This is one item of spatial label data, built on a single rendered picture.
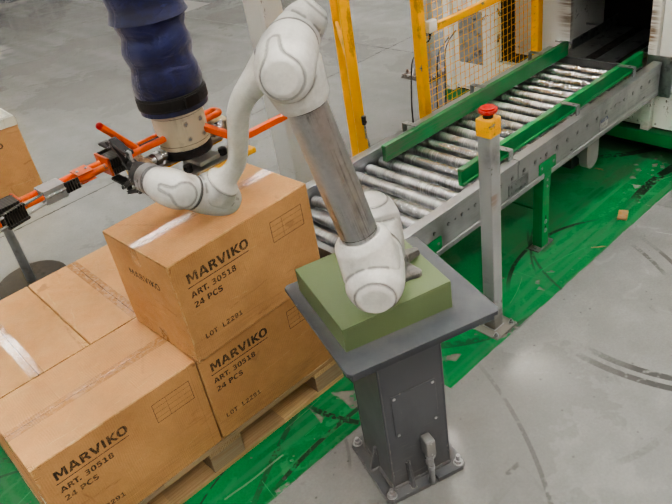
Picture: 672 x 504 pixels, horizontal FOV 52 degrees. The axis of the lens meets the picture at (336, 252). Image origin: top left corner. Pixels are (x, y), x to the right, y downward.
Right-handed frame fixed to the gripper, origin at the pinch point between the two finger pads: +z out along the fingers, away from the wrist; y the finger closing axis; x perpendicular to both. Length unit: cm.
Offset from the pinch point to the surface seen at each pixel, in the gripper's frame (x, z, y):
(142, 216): 8.8, 13.2, 28.9
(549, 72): 273, 12, 71
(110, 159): -2.0, -4.6, -2.7
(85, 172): -10.0, -3.0, -1.6
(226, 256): 17.0, -21.9, 37.4
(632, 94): 265, -42, 72
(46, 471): -60, -18, 73
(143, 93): 15.8, -2.5, -16.4
